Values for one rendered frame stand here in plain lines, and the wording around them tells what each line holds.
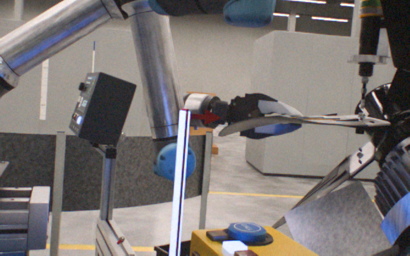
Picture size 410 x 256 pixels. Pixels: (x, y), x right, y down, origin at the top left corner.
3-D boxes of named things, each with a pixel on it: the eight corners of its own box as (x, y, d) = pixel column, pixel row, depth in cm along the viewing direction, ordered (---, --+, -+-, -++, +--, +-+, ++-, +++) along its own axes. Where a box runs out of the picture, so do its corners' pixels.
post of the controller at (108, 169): (112, 220, 118) (117, 147, 117) (100, 220, 117) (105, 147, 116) (110, 217, 121) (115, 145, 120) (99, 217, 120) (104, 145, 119)
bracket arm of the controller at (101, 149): (116, 159, 117) (117, 147, 117) (105, 158, 116) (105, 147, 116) (102, 146, 139) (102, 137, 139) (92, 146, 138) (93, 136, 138)
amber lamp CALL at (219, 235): (228, 241, 44) (229, 235, 44) (212, 242, 43) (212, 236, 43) (221, 234, 46) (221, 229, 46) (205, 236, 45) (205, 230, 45)
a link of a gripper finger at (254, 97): (280, 94, 87) (240, 93, 92) (278, 92, 86) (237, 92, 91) (279, 117, 87) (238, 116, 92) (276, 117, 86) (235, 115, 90)
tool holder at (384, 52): (402, 66, 82) (408, 11, 81) (395, 61, 76) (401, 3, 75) (352, 64, 86) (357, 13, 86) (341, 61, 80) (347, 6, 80)
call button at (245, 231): (273, 247, 45) (274, 230, 45) (237, 250, 43) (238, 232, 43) (254, 234, 49) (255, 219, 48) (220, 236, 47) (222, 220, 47)
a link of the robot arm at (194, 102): (186, 91, 95) (181, 128, 95) (204, 92, 93) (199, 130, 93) (204, 96, 102) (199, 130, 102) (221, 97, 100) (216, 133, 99)
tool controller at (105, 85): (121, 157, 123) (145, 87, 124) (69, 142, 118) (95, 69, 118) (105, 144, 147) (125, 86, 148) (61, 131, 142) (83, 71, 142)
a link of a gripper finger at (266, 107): (310, 104, 89) (268, 103, 93) (301, 100, 84) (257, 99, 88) (309, 119, 89) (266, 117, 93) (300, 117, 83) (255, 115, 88)
